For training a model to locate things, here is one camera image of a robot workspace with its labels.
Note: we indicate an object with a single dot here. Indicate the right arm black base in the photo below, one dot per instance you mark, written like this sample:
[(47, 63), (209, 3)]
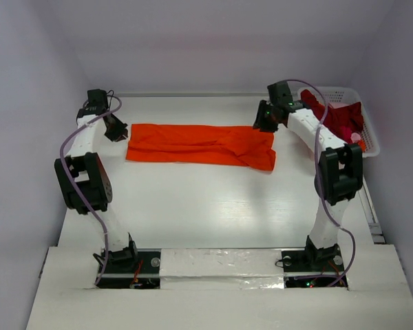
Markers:
[(300, 272)]

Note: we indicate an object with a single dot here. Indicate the dark red t-shirt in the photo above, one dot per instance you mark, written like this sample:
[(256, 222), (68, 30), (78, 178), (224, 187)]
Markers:
[(318, 109)]

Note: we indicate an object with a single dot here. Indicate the white plastic laundry basket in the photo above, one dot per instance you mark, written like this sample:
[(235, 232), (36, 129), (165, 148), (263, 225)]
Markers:
[(347, 96)]

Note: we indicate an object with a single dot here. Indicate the orange t-shirt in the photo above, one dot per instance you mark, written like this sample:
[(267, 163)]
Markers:
[(202, 144)]

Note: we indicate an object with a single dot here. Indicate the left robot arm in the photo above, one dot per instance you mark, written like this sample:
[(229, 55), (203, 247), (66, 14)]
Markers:
[(83, 180)]

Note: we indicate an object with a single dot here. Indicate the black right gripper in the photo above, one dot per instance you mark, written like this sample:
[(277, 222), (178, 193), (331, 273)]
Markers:
[(264, 120)]

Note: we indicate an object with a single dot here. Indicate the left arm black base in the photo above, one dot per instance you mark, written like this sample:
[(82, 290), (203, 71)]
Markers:
[(128, 274)]

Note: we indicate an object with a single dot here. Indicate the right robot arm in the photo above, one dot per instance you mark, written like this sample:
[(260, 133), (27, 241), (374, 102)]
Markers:
[(338, 166)]

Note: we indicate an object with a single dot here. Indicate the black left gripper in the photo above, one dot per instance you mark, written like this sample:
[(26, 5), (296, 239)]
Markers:
[(120, 133)]

